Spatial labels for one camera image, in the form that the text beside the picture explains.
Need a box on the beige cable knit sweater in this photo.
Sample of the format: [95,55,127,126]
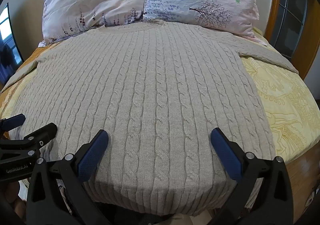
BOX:
[9,20,294,215]

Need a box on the bright window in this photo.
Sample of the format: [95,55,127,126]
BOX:
[0,3,24,85]

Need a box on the yellow patterned bed sheet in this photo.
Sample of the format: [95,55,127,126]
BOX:
[0,28,320,166]

